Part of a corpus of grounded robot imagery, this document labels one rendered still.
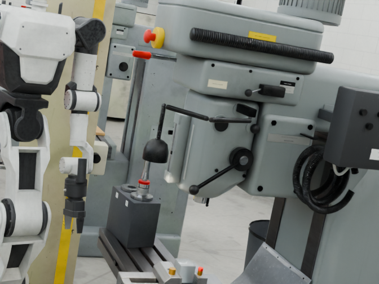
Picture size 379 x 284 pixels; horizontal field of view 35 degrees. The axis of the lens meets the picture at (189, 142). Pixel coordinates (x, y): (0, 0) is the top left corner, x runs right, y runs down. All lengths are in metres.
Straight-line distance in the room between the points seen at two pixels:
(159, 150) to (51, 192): 1.98
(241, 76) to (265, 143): 0.22
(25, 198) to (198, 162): 0.77
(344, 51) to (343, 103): 6.73
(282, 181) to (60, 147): 1.91
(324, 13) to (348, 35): 6.53
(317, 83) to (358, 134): 0.28
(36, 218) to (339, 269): 1.09
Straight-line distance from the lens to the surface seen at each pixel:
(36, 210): 2.27
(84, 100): 2.33
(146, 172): 2.34
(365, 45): 8.05
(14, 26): 2.17
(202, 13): 1.62
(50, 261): 3.74
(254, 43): 1.66
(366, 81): 1.96
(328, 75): 1.87
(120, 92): 10.25
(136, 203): 2.31
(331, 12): 1.86
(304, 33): 1.78
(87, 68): 2.35
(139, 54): 1.80
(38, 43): 2.19
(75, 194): 2.36
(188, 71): 1.75
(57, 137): 3.49
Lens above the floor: 1.80
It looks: 11 degrees down
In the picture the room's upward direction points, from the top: 10 degrees clockwise
